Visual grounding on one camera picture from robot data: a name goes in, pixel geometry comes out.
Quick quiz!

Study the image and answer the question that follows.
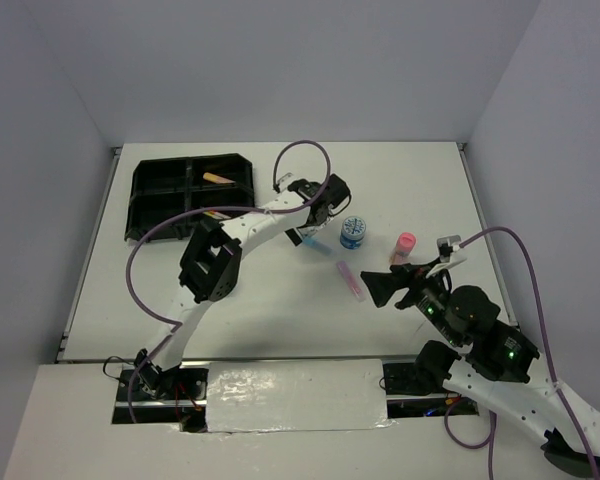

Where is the pink-capped glitter bottle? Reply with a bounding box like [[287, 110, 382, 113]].
[[389, 232, 417, 265]]

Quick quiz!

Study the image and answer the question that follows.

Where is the silver foil-covered panel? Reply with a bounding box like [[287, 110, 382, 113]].
[[206, 359, 391, 433]]

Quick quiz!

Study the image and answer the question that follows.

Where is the orange-capped pink glue stick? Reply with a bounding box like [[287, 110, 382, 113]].
[[203, 172, 235, 185]]

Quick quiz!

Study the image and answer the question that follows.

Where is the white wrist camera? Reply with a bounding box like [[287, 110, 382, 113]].
[[426, 235, 466, 278], [274, 172, 296, 193]]

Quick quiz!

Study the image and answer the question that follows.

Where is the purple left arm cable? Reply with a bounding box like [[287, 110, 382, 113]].
[[125, 140, 332, 424]]

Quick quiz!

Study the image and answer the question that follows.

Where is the thin orange highlighter pen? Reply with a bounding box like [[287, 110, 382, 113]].
[[205, 210, 229, 220]]

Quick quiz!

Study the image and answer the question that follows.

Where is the blue-capped glue stick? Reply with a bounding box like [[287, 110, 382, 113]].
[[302, 236, 332, 256]]

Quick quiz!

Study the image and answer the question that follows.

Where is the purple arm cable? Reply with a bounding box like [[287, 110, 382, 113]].
[[442, 227, 600, 480], [125, 140, 332, 424]]

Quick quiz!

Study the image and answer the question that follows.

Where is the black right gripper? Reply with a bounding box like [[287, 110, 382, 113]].
[[358, 256, 462, 345]]

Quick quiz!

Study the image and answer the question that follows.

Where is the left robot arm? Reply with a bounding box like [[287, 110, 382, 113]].
[[134, 174, 351, 399]]

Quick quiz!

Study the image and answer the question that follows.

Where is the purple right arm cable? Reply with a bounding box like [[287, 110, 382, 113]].
[[442, 227, 600, 480]]

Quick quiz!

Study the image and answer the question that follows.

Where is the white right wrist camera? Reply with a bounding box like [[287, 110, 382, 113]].
[[426, 235, 466, 278]]

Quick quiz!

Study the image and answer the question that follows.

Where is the blue paint jar right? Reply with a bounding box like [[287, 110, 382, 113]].
[[339, 216, 367, 250]]

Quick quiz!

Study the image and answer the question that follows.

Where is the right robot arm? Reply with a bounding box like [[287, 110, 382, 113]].
[[361, 261, 600, 478]]

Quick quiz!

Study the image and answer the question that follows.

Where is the black four-compartment organizer tray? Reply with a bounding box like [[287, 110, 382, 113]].
[[124, 153, 255, 241]]

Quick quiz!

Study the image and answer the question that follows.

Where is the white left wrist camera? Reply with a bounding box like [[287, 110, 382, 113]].
[[274, 172, 296, 193]]

